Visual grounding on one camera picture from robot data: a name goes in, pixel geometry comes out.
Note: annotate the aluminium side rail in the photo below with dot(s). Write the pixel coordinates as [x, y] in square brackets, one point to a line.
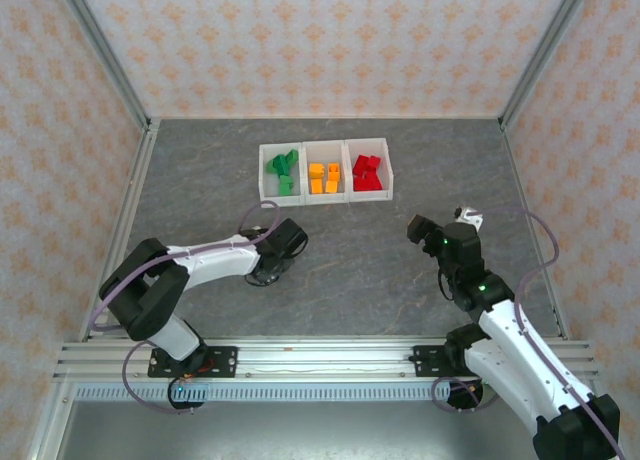
[125, 220]
[519, 180]

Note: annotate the aluminium corner post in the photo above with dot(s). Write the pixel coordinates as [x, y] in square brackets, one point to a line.
[537, 55]
[108, 55]

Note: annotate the green curved lego brick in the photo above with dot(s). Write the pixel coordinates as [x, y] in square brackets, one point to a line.
[271, 166]

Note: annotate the red two-by-four lego brick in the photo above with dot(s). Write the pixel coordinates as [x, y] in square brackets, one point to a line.
[359, 184]

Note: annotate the green sloped lego brick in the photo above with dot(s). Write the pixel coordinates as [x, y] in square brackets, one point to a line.
[286, 181]

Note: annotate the yellow lego brick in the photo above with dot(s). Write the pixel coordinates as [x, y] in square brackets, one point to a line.
[334, 171]
[315, 170]
[316, 186]
[332, 186]

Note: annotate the white plastic storage bin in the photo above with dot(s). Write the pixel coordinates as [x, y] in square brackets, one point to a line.
[324, 152]
[270, 190]
[367, 147]

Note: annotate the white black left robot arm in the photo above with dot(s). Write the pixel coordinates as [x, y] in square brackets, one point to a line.
[215, 265]

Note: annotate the grey metal bottom panel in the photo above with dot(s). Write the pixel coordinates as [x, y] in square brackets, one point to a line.
[300, 435]

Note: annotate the aluminium extrusion front beam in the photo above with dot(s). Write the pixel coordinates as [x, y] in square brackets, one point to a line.
[325, 360]

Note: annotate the red small lego brick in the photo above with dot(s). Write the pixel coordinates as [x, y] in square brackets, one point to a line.
[376, 185]

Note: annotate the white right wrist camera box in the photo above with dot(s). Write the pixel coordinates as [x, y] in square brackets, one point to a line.
[470, 216]

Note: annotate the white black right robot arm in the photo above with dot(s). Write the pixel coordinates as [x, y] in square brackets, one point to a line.
[500, 375]

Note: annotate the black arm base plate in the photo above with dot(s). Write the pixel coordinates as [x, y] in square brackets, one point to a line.
[222, 362]
[425, 362]

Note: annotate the green two-by-four lego brick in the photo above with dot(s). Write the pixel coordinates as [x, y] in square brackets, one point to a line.
[281, 166]
[291, 156]

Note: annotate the aluminium frame leg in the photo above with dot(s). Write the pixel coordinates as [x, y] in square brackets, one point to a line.
[50, 420]

